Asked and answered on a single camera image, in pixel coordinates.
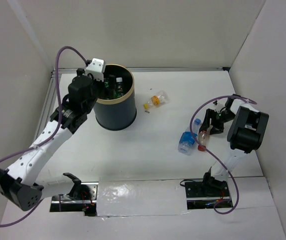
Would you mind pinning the small orange-cap bottle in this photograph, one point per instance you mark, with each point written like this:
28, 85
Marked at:
203, 139

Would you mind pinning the small yellow-cap clear bottle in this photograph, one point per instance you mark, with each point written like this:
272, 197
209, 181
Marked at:
156, 100

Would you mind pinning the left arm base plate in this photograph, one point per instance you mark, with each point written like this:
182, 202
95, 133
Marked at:
83, 201

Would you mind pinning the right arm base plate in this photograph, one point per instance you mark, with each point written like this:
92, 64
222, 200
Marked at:
199, 196

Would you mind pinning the aluminium frame rail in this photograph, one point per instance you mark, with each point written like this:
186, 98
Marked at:
47, 106

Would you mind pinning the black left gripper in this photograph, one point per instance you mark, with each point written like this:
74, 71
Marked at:
98, 82

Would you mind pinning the dark blue gold-rimmed bin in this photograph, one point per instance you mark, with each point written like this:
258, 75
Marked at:
117, 114

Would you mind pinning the green bottle green cap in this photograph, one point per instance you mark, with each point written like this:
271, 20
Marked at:
110, 82

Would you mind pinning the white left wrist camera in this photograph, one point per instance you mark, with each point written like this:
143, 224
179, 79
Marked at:
96, 69

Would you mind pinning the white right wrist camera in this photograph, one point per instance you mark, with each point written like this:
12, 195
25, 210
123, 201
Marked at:
218, 106

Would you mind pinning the blue-label blue-cap bottle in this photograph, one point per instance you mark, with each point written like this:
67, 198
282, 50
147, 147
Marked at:
187, 142

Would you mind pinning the clear bottle white cap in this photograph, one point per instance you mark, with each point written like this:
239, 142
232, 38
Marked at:
119, 82

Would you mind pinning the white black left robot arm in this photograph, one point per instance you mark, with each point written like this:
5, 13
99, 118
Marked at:
18, 182

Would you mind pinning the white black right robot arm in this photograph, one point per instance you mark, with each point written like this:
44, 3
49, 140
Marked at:
245, 135

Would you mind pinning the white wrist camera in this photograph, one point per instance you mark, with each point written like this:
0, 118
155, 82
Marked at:
96, 69
218, 106

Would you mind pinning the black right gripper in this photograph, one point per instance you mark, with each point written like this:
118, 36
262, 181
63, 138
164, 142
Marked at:
217, 129

